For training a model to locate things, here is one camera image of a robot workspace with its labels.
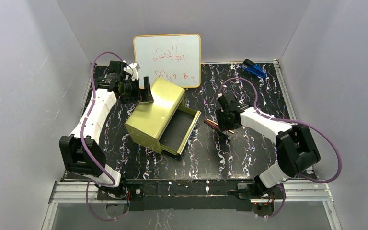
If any green metal drawer chest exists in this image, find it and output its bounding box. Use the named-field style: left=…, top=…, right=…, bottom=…
left=125, top=78, right=201, bottom=156

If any red lip pencil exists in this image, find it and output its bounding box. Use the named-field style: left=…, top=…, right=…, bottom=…
left=203, top=119, right=219, bottom=131

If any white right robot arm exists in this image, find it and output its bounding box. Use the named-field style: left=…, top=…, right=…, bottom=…
left=215, top=92, right=321, bottom=196

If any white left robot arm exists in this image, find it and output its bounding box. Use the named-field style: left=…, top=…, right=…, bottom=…
left=59, top=61, right=153, bottom=188

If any black eyeliner pencil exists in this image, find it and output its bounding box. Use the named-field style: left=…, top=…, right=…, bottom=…
left=217, top=129, right=231, bottom=138

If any thin wooden stick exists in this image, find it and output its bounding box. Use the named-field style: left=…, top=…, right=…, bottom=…
left=210, top=121, right=234, bottom=134

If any blue stapler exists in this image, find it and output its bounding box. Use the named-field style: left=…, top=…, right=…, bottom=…
left=241, top=59, right=266, bottom=79

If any orange framed whiteboard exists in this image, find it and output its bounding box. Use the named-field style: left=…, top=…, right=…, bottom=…
left=133, top=34, right=201, bottom=88

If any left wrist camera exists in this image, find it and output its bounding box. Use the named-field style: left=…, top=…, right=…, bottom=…
left=126, top=62, right=140, bottom=81

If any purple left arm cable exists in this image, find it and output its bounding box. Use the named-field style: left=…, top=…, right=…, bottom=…
left=80, top=52, right=125, bottom=222

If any aluminium right side rail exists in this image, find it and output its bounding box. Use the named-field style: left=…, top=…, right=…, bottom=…
left=273, top=59, right=315, bottom=174

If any aluminium rail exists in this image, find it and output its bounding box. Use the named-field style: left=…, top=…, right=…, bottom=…
left=273, top=59, right=315, bottom=174
left=49, top=179, right=334, bottom=203

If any aluminium front rail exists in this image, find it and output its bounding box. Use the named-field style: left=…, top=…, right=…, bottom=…
left=49, top=179, right=334, bottom=203

